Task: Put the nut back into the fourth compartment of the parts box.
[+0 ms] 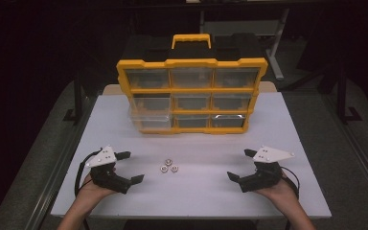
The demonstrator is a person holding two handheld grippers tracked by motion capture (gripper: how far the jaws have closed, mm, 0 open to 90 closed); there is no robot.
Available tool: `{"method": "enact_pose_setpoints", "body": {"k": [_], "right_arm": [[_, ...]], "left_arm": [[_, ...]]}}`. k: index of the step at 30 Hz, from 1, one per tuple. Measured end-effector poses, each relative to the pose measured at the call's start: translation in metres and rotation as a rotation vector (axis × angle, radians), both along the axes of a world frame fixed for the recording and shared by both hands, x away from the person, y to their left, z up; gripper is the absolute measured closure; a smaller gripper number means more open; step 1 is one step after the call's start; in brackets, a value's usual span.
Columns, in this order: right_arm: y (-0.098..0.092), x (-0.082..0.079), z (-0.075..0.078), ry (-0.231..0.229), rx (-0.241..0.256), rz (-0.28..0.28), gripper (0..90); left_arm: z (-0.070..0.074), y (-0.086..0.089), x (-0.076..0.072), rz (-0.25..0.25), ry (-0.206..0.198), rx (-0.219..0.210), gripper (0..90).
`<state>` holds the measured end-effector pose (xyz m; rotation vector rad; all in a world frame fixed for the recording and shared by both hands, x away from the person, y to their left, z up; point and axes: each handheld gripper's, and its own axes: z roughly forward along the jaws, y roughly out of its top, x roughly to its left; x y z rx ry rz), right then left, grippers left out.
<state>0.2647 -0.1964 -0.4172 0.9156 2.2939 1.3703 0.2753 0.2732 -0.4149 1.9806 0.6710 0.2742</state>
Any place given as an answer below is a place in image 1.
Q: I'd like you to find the aluminium rail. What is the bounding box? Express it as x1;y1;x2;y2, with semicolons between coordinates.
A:
324;95;368;205
23;95;98;230

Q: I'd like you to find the clear plastic drawer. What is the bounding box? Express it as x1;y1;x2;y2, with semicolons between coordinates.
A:
127;106;174;131

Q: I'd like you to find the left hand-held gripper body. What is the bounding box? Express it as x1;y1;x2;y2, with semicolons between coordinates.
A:
85;145;132;195

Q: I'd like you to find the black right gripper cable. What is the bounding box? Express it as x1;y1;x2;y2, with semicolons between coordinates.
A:
279;166;301;199

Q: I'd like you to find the person's left hand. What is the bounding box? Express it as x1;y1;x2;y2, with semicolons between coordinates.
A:
78;174;118;204

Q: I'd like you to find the yellow black organizer cabinet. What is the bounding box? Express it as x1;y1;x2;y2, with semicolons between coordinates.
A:
115;33;268;135

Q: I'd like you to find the person's right hand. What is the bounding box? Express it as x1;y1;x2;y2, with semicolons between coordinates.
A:
256;173;297;209

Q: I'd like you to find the white metal desk frame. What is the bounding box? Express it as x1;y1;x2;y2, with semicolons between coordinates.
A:
199;8;290;81

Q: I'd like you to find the grid of clear drawers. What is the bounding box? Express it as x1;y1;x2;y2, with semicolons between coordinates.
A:
125;67;261;128

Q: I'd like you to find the black metal stand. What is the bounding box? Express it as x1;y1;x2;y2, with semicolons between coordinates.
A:
62;63;88;125
335;63;363;125

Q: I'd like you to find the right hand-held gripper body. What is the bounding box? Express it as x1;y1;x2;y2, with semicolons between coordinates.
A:
238;146;295;194

